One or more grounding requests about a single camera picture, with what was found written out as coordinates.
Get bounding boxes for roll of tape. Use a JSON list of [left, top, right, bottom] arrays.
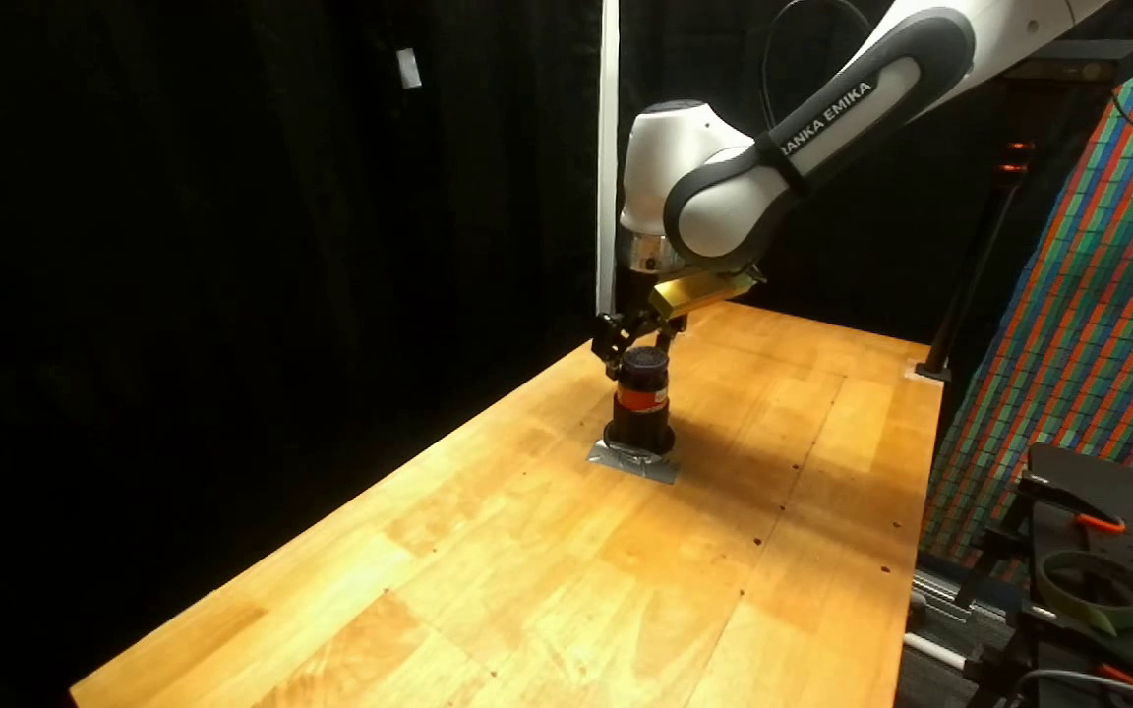
[[1036, 547, 1133, 639]]

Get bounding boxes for black clamp with orange tips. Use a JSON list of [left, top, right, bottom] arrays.
[[1016, 478, 1128, 537]]

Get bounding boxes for white vertical pole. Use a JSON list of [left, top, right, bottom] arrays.
[[593, 0, 623, 316]]

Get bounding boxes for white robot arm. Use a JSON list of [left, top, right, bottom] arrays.
[[591, 0, 1109, 379]]

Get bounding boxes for black stand pole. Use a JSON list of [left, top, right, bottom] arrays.
[[915, 138, 1036, 383]]

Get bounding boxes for dark brown upside-down cup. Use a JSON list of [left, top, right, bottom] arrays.
[[606, 348, 674, 452]]

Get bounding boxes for colourful striped cloth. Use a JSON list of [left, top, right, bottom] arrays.
[[922, 78, 1133, 563]]

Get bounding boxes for small white wall tag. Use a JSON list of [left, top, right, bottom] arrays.
[[395, 46, 426, 90]]

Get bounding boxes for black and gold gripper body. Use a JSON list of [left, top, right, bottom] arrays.
[[623, 271, 758, 340]]

